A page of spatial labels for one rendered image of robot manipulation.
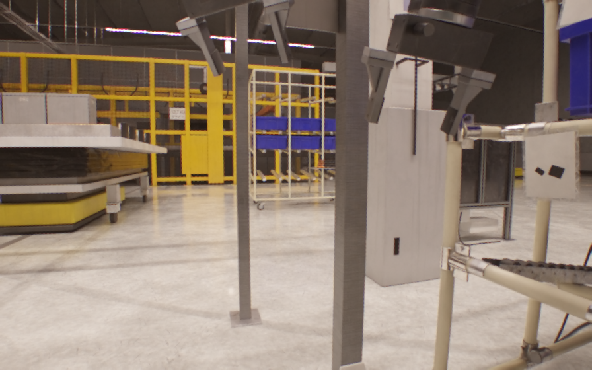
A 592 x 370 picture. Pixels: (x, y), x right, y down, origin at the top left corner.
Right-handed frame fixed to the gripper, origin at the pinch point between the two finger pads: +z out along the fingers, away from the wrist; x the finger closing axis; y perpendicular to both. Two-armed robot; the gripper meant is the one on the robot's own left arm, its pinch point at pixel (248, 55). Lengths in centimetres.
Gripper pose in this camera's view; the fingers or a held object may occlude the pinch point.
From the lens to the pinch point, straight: 56.9
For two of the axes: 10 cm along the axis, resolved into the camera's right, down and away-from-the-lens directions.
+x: -9.4, 0.3, 3.5
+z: 2.6, 7.3, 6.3
